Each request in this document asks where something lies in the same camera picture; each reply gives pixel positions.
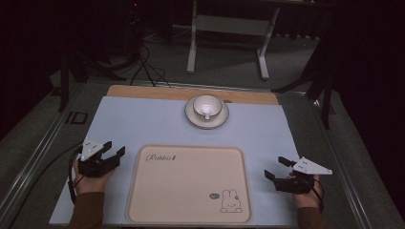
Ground person's right hand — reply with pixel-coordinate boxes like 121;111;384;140
288;171;322;210

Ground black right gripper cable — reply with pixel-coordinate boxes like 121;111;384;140
312;177;326;214

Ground black square floor plate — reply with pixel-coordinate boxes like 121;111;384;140
65;111;89;126

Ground white metal desk frame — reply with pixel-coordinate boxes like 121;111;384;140
186;0;282;81

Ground black tripod stand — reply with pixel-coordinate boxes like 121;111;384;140
270;28;337;130

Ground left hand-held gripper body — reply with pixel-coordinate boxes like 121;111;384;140
77;138;122;178

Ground white saucer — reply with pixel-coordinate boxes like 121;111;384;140
183;94;230;130

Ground black floor cables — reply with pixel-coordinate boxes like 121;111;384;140
129;42;172;89

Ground beige tray with rabbit print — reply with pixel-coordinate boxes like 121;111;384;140
125;144;253;225

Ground aluminium floor rail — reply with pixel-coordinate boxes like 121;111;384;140
309;94;373;229
0;83;84;223

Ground light blue table mat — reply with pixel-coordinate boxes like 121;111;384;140
49;95;301;227

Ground white cup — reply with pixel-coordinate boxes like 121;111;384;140
192;94;224;121

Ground person's left hand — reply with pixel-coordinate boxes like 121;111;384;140
73;159;116;196

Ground dark equipment with red light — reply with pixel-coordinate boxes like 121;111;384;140
125;0;143;63

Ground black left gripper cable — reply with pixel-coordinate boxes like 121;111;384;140
67;145;84;205

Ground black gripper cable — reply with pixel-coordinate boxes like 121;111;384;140
67;145;84;205
312;177;326;214

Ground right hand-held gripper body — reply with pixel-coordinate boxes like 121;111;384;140
274;156;333;196

